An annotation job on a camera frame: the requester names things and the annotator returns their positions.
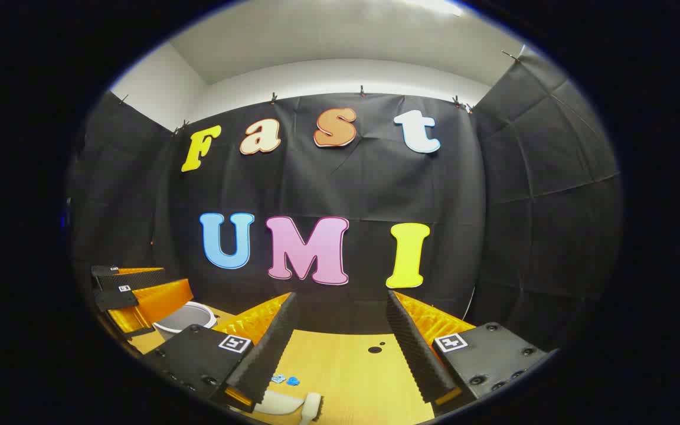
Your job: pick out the light blue paper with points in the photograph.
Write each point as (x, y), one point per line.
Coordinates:
(278, 378)

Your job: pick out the grey plastic dustpan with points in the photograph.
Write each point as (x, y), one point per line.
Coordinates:
(281, 402)

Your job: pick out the white garbage bin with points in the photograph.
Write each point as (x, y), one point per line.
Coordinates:
(189, 316)

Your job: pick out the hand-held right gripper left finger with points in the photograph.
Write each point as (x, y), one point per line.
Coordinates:
(275, 354)

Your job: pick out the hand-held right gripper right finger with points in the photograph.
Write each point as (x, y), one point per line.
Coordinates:
(417, 354)

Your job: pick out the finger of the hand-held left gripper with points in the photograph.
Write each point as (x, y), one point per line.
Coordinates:
(157, 301)
(133, 280)

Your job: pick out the dark blue paper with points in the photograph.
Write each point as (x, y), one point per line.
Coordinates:
(293, 381)

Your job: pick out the small grey broom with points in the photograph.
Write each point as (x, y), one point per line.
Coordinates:
(311, 406)

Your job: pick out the wooden desktop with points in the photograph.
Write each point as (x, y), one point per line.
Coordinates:
(346, 378)

